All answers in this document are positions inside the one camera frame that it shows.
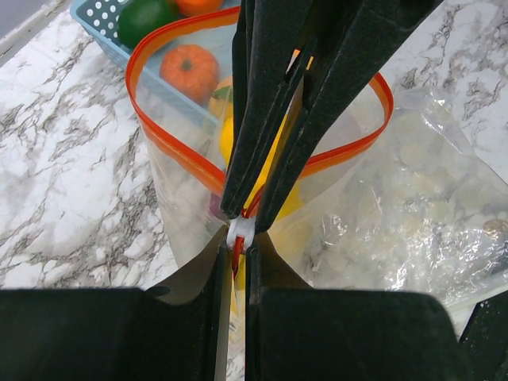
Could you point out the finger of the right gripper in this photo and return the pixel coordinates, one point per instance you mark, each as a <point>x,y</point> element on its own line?
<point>272,52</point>
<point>359,38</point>

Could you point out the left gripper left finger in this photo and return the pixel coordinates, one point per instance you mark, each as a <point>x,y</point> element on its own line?
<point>175,330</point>

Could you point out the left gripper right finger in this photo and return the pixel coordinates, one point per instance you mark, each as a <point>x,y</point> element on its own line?
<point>297,332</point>

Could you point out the red zipper clear bag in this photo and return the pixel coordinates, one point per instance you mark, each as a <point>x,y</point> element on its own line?
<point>195,164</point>

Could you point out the blue perforated plastic basket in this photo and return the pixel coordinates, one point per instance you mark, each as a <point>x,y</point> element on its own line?
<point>213,32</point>

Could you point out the clear bag white zipper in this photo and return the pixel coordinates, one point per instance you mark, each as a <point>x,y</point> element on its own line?
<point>420,212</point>

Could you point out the yellow orange fruit front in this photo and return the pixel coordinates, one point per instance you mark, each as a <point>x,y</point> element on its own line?
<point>221,101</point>

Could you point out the orange tangerine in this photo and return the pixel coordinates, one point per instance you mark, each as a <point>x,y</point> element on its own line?
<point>191,70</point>

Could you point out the orange persimmon with leaves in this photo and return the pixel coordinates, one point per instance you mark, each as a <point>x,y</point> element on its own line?
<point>191,8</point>

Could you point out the green avocado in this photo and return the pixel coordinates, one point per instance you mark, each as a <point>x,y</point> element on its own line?
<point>140,17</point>

